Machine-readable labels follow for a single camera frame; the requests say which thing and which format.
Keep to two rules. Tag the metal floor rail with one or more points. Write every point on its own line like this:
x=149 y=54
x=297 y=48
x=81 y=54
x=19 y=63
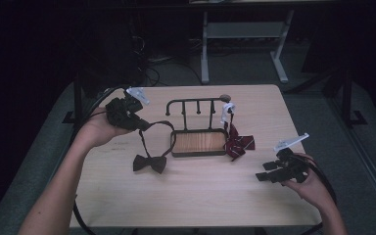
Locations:
x=365 y=153

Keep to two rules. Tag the black metal rack wooden base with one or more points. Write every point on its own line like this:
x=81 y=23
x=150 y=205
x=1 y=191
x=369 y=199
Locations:
x=198 y=142

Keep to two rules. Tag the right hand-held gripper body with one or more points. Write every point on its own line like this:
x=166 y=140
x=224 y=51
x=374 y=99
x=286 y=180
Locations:
x=292 y=169

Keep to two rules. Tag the grey metal desk frame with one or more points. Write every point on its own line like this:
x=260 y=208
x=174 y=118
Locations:
x=244 y=30

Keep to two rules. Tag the black metal stand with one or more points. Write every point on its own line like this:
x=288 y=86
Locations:
x=346 y=98
x=77 y=98

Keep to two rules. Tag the dark brown bow tie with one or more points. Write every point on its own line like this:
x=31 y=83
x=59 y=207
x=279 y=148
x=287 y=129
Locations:
x=150 y=162

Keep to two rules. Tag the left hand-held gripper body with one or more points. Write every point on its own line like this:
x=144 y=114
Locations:
x=124 y=114

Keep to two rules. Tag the person's right hand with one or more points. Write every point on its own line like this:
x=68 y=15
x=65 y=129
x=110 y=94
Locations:
x=315 y=191

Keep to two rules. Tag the red striped bow tie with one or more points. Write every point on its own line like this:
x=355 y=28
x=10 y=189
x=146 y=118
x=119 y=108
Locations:
x=238 y=145

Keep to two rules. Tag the person's left hand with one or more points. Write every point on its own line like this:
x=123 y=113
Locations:
x=96 y=130

